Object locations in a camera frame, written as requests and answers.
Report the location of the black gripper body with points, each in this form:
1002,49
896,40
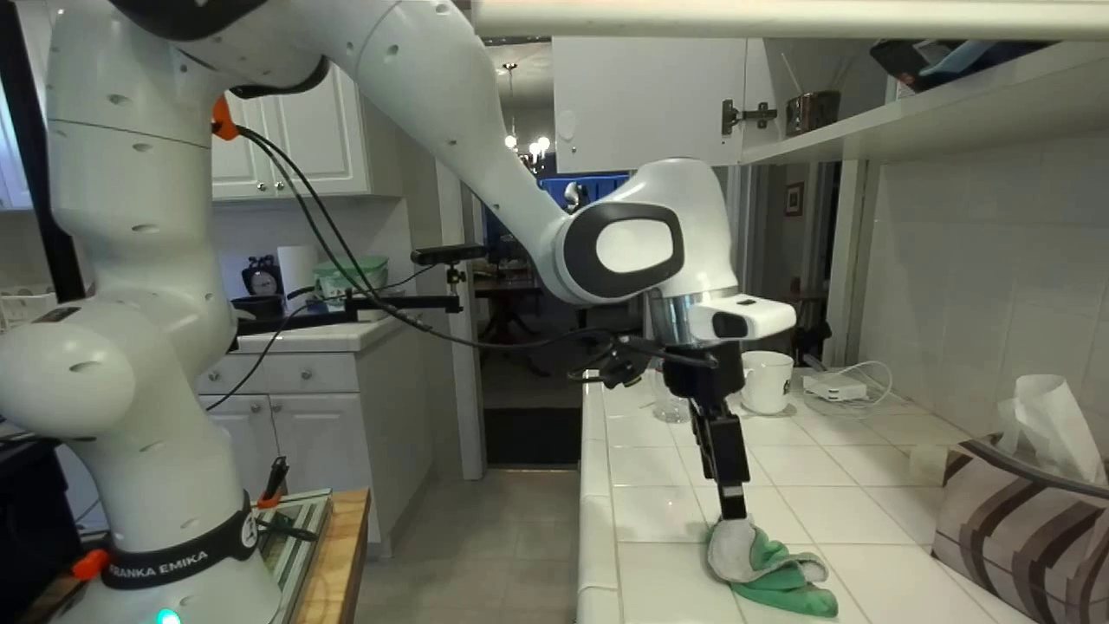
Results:
705,375

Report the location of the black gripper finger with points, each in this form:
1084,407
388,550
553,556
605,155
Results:
731,464
710,454

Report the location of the green towel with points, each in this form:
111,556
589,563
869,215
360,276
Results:
783,583

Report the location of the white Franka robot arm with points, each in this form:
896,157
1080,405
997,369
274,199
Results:
126,288

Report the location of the white paper towel roll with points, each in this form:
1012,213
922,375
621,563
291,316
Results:
296,273

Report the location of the metal cabinet hinge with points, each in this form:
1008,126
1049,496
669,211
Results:
751,117

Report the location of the lit chandelier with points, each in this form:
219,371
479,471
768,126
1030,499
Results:
526,146

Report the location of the striped tissue box cover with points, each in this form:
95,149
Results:
1017,531

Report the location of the white tissue in box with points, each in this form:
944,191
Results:
1043,429

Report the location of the green wipes box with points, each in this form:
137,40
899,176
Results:
351,281

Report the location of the white island cabinet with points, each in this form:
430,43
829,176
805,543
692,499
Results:
334,405

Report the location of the white overhead bar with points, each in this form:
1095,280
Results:
810,16

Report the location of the wooden table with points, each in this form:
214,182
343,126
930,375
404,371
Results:
334,565

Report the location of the dark snack bag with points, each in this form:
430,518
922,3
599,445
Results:
946,59

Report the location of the orange black clamp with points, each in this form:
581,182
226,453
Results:
274,480

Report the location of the dark blue clock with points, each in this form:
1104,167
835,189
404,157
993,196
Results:
266,280

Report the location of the white upper cabinets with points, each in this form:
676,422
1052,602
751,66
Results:
300,139

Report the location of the black box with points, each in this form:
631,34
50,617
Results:
37,523

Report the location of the black vertical pole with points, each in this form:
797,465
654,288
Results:
37,149

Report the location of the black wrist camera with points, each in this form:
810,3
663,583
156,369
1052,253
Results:
630,361

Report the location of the white wall cabinet door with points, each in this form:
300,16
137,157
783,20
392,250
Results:
646,105

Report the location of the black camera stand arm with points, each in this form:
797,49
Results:
404,304

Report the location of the white wall shelf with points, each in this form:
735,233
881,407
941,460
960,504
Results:
956,109

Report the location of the metal frame on table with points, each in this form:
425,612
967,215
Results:
296,543

